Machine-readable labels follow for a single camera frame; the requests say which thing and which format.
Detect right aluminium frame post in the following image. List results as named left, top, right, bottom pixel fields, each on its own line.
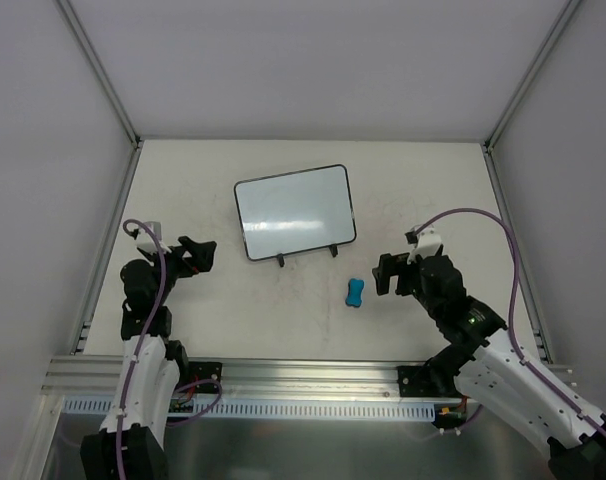
left=484, top=0, right=584, bottom=153

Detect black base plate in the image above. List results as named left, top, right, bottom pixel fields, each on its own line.
left=187, top=361, right=223, bottom=395
left=396, top=365, right=461, bottom=398

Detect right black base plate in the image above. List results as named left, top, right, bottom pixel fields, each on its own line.
left=396, top=365, right=461, bottom=398

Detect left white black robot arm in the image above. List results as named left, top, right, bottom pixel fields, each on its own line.
left=80, top=236, right=217, bottom=479

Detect left aluminium frame post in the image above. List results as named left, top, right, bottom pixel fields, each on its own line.
left=54, top=0, right=140, bottom=148

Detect white slotted cable duct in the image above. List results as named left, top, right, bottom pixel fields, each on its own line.
left=62, top=397, right=437, bottom=422

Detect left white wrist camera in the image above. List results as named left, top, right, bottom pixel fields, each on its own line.
left=123, top=220, right=170, bottom=254

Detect aluminium mounting rail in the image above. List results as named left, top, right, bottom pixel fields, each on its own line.
left=41, top=353, right=579, bottom=401

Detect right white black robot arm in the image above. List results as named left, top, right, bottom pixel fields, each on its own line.
left=373, top=253, right=606, bottom=479

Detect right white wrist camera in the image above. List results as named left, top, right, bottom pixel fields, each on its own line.
left=405, top=226, right=443, bottom=264

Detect blue whiteboard eraser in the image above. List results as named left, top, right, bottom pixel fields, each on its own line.
left=345, top=278, right=365, bottom=308

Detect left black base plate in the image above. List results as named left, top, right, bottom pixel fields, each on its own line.
left=187, top=361, right=223, bottom=395

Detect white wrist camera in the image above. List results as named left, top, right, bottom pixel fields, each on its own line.
left=123, top=220, right=170, bottom=254
left=405, top=226, right=443, bottom=264

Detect black metal whiteboard stand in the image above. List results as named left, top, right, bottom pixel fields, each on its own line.
left=275, top=244, right=339, bottom=268

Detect aluminium frame post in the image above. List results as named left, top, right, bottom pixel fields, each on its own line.
left=484, top=0, right=584, bottom=153
left=54, top=0, right=140, bottom=148

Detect small black-framed whiteboard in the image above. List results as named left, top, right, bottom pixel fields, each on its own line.
left=233, top=164, right=357, bottom=262

